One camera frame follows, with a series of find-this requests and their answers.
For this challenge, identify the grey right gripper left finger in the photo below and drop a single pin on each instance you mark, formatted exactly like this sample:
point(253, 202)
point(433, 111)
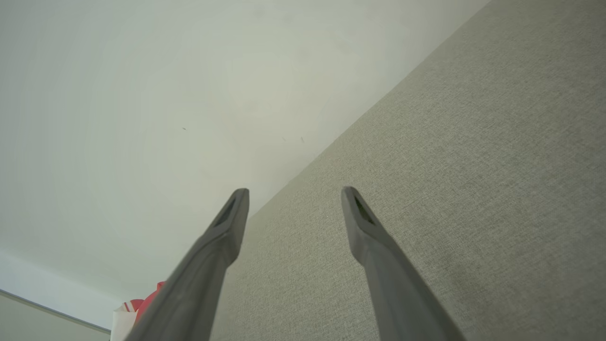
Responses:
point(199, 284)

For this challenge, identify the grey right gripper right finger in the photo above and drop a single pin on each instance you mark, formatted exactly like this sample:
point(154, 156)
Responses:
point(397, 293)

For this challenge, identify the red white Bulls jersey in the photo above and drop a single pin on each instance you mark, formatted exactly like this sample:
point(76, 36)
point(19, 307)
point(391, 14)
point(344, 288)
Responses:
point(122, 324)

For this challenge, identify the grey fabric sofa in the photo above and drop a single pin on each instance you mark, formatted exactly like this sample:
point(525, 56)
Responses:
point(473, 189)

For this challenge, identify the white baseboard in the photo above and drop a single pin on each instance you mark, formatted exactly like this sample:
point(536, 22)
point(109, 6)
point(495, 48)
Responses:
point(38, 291)

